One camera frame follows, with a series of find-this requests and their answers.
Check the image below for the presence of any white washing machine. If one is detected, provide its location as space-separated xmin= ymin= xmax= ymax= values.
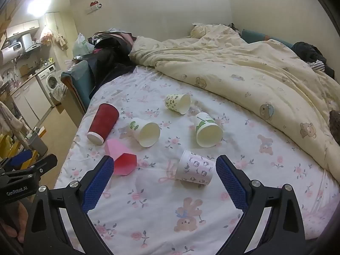
xmin=35 ymin=65 xmax=59 ymax=100

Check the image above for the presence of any wall hook with ornament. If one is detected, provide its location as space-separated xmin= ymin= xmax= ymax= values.
xmin=85 ymin=2 xmax=103 ymax=14

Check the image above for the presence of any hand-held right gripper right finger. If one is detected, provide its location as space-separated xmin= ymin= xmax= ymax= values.
xmin=216 ymin=155 xmax=314 ymax=255

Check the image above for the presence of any white cup with green leaf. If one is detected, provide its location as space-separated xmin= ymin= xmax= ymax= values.
xmin=130 ymin=117 xmax=161 ymax=148

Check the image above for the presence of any teal padded bed frame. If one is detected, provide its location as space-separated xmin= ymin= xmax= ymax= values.
xmin=61 ymin=29 xmax=294 ymax=128

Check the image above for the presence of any small green patterned paper cup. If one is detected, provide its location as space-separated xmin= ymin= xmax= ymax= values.
xmin=164 ymin=93 xmax=191 ymax=115

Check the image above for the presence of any hanging beige cloth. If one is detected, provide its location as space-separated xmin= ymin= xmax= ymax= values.
xmin=54 ymin=33 xmax=69 ymax=50

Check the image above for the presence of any red paper cup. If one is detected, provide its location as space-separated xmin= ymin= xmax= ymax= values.
xmin=87 ymin=103 xmax=120 ymax=145

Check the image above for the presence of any dark clothing heap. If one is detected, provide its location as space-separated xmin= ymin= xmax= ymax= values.
xmin=292 ymin=42 xmax=336 ymax=79

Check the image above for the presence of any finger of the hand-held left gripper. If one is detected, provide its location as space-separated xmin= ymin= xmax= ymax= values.
xmin=0 ymin=150 xmax=34 ymax=171
xmin=0 ymin=154 xmax=58 ymax=184

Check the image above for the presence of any white kitchen base cabinet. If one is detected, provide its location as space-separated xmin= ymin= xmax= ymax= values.
xmin=9 ymin=78 xmax=53 ymax=124

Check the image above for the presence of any white cartoon print paper cup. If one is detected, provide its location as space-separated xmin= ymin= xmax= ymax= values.
xmin=175 ymin=149 xmax=214 ymax=186

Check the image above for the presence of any hanging pink plastic bag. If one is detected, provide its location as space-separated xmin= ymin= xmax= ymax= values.
xmin=39 ymin=26 xmax=54 ymax=45

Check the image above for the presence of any ceiling light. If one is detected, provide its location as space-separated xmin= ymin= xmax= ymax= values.
xmin=26 ymin=0 xmax=50 ymax=17

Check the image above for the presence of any black clothing pile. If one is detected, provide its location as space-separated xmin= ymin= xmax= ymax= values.
xmin=90 ymin=30 xmax=137 ymax=91

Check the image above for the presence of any grey waste bin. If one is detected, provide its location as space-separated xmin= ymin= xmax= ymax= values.
xmin=29 ymin=131 xmax=49 ymax=158

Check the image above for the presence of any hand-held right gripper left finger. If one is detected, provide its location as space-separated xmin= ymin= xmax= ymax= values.
xmin=23 ymin=155 xmax=115 ymax=255

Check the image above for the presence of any yellow bear print duvet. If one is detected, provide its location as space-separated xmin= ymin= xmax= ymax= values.
xmin=129 ymin=24 xmax=340 ymax=189

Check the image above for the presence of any brown furry thing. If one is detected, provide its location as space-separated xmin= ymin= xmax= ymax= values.
xmin=329 ymin=110 xmax=340 ymax=136

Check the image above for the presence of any pink faceted plastic cup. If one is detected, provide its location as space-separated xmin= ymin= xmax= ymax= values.
xmin=104 ymin=139 xmax=137 ymax=176

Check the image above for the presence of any white plastic bag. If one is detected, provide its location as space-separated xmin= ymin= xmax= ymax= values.
xmin=72 ymin=33 xmax=95 ymax=57

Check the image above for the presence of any yellow frame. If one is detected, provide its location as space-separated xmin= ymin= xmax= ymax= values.
xmin=0 ymin=134 xmax=39 ymax=166

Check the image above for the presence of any white wall cabinet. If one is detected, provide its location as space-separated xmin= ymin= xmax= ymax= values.
xmin=6 ymin=19 xmax=40 ymax=39

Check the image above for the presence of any white cup with green band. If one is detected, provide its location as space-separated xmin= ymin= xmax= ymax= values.
xmin=195 ymin=112 xmax=224 ymax=148

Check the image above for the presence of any person's left hand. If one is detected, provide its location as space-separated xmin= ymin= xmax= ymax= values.
xmin=0 ymin=200 xmax=29 ymax=245

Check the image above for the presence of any striped cloth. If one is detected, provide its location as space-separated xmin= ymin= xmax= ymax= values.
xmin=307 ymin=61 xmax=327 ymax=73

